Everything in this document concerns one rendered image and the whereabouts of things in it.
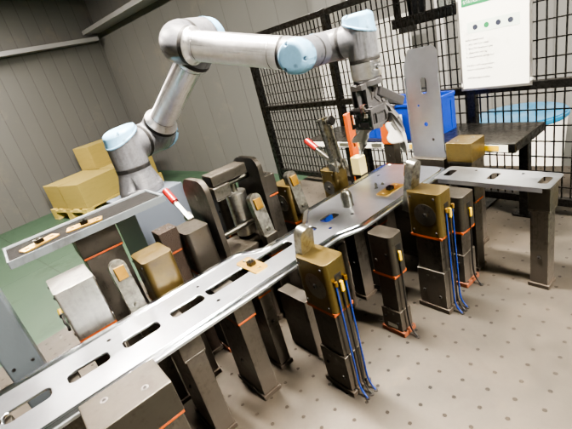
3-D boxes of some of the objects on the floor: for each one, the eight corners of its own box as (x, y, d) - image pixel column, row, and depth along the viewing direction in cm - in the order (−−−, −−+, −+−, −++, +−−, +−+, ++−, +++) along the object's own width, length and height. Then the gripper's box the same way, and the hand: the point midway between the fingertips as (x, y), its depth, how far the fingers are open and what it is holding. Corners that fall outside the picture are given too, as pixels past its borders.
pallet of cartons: (137, 180, 689) (117, 133, 656) (173, 181, 606) (153, 128, 574) (49, 217, 593) (21, 165, 561) (78, 226, 511) (48, 165, 478)
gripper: (326, 88, 102) (340, 159, 110) (388, 80, 87) (400, 163, 95) (347, 79, 106) (360, 148, 114) (409, 71, 91) (420, 151, 99)
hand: (385, 151), depth 106 cm, fingers open, 14 cm apart
